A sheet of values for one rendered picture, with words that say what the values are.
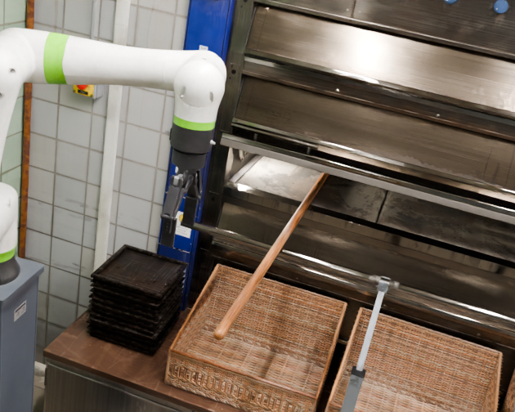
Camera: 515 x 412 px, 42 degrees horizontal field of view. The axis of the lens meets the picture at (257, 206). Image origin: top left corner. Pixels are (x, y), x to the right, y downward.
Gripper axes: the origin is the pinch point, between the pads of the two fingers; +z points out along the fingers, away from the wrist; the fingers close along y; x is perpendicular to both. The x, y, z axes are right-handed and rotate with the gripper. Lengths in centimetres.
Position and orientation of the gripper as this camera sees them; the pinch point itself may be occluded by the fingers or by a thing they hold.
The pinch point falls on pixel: (178, 230)
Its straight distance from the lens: 158.9
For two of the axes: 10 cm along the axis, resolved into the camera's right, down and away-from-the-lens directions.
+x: 9.5, 2.6, -1.8
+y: -2.6, 3.3, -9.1
